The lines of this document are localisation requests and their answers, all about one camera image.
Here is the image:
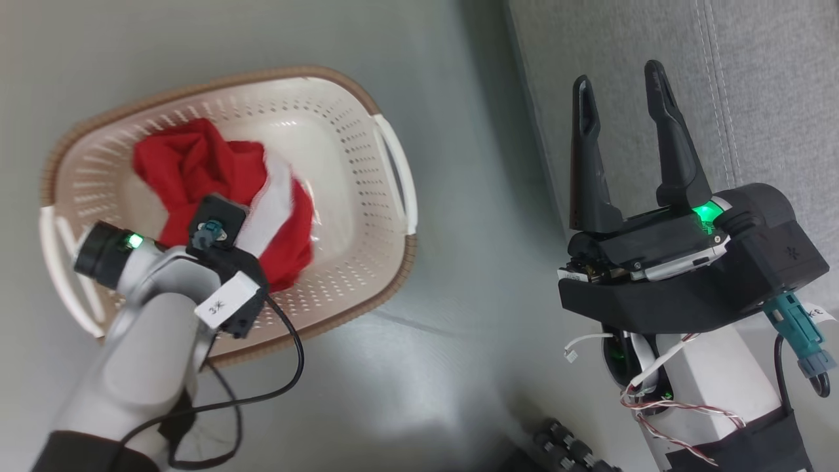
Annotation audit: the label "cream perforated laundry basket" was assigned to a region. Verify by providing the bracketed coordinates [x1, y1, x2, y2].
[38, 64, 419, 368]

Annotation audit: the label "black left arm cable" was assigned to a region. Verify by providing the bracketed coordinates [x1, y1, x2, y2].
[117, 296, 306, 471]

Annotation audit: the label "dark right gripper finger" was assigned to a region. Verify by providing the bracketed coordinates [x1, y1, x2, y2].
[568, 74, 625, 235]
[644, 60, 714, 210]

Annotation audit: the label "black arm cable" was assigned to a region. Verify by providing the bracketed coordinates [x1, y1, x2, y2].
[773, 333, 832, 427]
[117, 296, 306, 471]

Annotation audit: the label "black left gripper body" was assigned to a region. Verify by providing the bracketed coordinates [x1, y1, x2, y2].
[216, 248, 271, 296]

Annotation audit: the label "red white twisted wires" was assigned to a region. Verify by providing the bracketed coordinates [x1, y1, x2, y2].
[619, 332, 748, 467]

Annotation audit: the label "teal right camera connector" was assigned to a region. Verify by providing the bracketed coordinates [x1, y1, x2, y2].
[762, 291, 838, 381]

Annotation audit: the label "white wire with plug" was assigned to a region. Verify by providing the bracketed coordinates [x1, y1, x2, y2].
[563, 332, 615, 363]

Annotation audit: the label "grey fabric sofa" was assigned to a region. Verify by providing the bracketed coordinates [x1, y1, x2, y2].
[505, 0, 839, 368]

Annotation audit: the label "red and white garment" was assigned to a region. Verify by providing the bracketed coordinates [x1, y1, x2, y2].
[132, 117, 316, 294]

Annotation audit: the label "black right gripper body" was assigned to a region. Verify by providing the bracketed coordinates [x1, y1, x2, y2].
[558, 196, 733, 285]

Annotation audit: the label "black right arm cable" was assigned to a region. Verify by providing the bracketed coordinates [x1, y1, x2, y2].
[773, 333, 832, 427]

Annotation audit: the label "teal left camera connector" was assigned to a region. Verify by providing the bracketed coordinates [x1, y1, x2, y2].
[199, 221, 228, 249]

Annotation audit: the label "teal camera connector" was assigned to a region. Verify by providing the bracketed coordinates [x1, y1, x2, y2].
[762, 291, 838, 381]
[199, 221, 228, 249]

